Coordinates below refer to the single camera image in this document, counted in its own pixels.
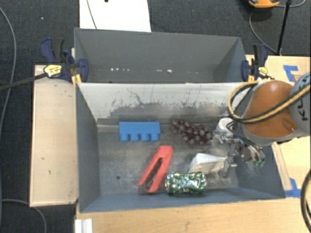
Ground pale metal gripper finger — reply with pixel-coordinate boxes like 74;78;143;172
213;130;240;146
222;154;239;178

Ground white round cup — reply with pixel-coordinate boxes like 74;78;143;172
216;117;234;132

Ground blue notched block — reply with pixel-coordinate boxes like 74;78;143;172
118;121;161;143

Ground red stapler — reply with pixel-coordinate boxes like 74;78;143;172
137;145;174;195

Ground purple toy grape bunch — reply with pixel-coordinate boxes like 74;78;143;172
171;119;214;147

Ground pale wood board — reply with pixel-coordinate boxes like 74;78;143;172
29;64;79;207

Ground grey metal bin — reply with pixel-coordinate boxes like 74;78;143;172
73;27;286;214

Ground green drink can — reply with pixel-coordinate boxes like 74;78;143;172
164;171;207;197

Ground white paper packet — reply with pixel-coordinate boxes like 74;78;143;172
189;152;228;175

